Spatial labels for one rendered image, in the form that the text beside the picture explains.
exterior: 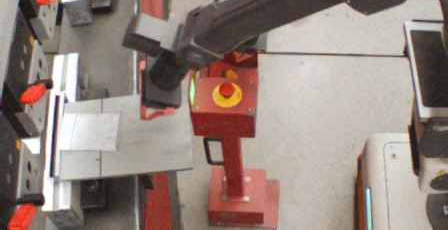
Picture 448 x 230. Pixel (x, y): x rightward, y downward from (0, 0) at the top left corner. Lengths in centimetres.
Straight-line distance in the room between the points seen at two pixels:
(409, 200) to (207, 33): 121
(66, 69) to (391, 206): 110
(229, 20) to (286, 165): 147
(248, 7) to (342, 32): 187
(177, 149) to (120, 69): 36
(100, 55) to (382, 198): 100
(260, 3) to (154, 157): 48
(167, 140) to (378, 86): 146
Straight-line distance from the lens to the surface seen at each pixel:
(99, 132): 113
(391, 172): 189
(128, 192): 120
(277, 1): 67
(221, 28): 77
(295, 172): 216
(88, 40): 146
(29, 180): 87
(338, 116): 230
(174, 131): 110
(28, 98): 82
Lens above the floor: 194
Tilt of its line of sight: 56 degrees down
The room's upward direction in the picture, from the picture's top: 6 degrees counter-clockwise
